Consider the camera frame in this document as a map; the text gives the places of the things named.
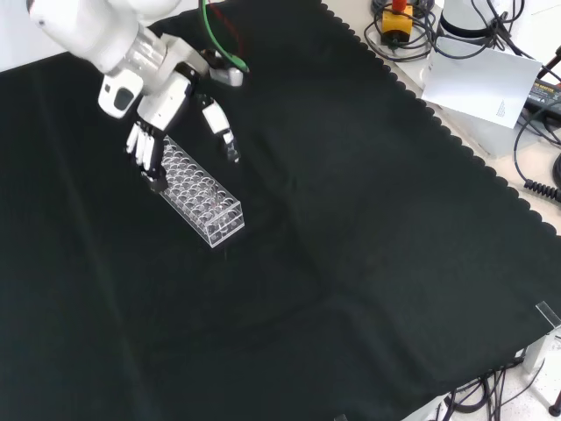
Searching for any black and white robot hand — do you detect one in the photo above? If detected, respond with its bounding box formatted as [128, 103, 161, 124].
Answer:
[125, 65, 242, 195]

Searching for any clear acrylic test tube rack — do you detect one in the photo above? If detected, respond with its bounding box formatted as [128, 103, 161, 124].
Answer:
[151, 134, 245, 249]

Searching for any black table cloth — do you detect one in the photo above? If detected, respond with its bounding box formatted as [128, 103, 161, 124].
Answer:
[0, 0, 561, 421]

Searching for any yellow stop button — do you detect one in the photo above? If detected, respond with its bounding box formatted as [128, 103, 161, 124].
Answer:
[379, 0, 415, 46]

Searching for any white paper card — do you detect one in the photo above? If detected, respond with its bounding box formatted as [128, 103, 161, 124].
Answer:
[420, 46, 543, 130]

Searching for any pale grey box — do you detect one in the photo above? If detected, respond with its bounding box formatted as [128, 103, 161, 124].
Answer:
[431, 103, 532, 162]

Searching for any black power adapter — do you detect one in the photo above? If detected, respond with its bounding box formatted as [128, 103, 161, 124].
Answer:
[522, 71, 561, 117]

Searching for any clear acrylic clamp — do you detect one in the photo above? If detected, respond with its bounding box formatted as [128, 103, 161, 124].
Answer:
[535, 300, 561, 330]

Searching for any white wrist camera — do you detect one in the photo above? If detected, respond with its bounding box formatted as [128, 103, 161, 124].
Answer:
[96, 69, 146, 120]

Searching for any grey cable connector block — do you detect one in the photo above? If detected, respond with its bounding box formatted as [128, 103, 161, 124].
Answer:
[209, 64, 245, 88]

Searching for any green cable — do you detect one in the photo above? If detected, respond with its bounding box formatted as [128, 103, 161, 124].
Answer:
[196, 0, 252, 74]

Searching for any red cable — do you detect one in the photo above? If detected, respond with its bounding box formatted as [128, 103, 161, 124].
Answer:
[207, 1, 246, 61]

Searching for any black cable bundle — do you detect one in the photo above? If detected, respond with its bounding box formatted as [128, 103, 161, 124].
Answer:
[444, 367, 529, 417]
[363, 0, 527, 62]

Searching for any coiled black cable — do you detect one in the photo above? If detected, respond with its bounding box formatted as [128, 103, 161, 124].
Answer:
[522, 176, 561, 202]

